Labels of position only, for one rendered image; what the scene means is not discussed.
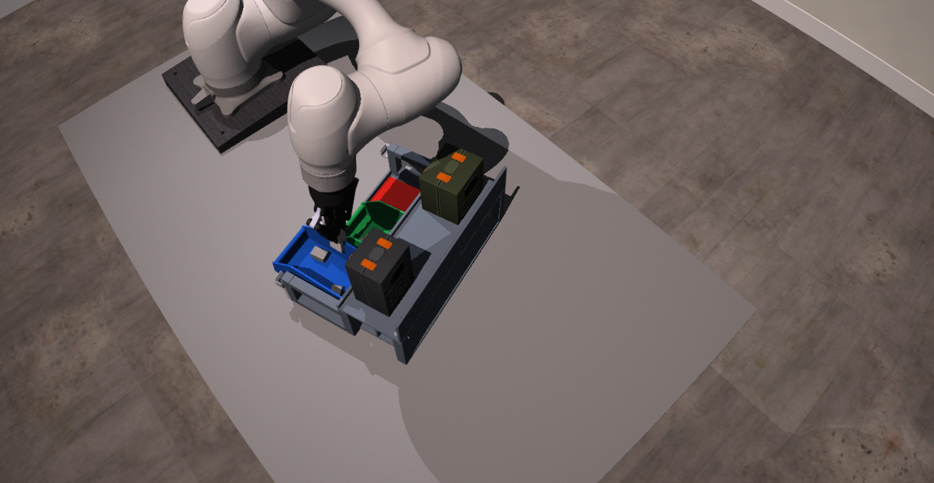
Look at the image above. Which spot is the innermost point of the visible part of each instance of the black metal shelf rack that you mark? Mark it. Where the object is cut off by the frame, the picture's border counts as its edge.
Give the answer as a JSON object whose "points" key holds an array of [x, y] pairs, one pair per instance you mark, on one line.
{"points": [[441, 252]]}

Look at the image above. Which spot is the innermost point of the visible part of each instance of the black case with orange latches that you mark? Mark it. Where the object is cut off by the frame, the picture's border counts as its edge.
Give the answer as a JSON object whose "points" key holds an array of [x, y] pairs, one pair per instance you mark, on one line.
{"points": [[380, 271]]}

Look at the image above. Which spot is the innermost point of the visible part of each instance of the blue bin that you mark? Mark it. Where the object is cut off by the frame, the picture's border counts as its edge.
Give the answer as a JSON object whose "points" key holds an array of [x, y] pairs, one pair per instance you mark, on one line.
{"points": [[301, 264]]}

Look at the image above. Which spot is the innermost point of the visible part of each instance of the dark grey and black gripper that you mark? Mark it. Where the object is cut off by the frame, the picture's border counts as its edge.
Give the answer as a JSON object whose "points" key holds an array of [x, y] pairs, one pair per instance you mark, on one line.
{"points": [[332, 207]]}

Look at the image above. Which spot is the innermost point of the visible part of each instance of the green bin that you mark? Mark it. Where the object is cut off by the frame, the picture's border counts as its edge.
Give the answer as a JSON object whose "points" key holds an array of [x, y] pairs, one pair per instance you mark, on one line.
{"points": [[371, 214]]}

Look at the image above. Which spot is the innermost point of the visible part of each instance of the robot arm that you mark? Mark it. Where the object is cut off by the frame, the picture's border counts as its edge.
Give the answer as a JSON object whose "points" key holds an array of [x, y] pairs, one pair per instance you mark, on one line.
{"points": [[400, 75]]}

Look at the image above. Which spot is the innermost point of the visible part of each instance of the olive green tool case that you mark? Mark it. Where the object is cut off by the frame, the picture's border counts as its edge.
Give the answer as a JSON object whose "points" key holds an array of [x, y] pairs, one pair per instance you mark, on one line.
{"points": [[451, 183]]}

